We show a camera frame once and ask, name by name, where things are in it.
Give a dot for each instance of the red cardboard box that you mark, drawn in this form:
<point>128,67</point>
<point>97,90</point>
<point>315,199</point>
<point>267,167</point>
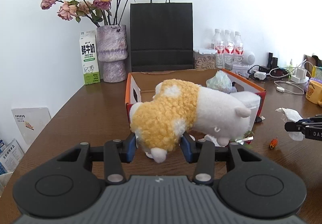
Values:
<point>141,86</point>

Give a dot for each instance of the white round speaker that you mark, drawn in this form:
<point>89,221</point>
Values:
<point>248,58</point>

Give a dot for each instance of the white green milk carton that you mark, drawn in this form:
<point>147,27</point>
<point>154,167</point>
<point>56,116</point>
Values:
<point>88,50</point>

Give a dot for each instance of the plastic bag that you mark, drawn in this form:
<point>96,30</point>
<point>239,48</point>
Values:
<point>221,82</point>

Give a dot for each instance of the purple ceramic vase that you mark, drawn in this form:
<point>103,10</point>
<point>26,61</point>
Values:
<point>112,49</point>

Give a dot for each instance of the white floral tin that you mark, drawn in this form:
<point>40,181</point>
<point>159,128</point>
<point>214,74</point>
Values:
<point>241,70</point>

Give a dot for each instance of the yellow mug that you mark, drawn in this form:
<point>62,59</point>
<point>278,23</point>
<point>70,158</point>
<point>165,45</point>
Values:
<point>314,92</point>

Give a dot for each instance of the white tissue sheet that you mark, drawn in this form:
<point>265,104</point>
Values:
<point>291,115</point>

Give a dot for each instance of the water bottle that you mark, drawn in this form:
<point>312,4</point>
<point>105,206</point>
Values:
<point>218,43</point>
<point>229,47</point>
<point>239,48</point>

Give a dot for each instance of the red flower ornament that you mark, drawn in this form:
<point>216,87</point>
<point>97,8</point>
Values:
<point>245,139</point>

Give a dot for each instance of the black paper bag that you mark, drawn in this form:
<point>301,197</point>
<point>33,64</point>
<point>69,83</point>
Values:
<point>161,36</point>

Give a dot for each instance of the white power adapter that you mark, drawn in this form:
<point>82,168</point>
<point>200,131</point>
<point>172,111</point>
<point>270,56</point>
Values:
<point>299,76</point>

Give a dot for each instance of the yellow white plush toy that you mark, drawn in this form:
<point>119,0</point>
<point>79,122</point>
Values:
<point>160,124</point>

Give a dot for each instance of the water bottle middle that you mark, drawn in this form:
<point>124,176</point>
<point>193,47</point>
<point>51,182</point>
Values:
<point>229,47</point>

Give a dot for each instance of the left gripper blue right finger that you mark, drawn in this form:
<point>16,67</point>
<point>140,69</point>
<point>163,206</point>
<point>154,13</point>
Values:
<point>189,148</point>

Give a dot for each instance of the clear seed container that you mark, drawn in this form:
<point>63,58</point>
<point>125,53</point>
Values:
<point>204,59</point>

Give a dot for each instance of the cotton swab box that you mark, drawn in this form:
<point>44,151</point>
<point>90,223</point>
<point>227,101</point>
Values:
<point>251,101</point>

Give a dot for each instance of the small white lid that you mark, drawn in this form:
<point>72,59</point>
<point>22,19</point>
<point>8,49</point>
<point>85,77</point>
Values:
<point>149,154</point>

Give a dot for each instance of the water bottle left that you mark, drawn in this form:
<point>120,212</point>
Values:
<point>218,43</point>

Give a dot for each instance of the water bottle right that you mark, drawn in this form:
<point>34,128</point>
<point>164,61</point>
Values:
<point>239,48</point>

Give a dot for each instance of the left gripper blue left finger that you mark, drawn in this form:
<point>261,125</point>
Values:
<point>129,148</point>

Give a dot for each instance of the white leaflet by wall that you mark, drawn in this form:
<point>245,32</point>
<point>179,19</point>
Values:
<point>31,122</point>

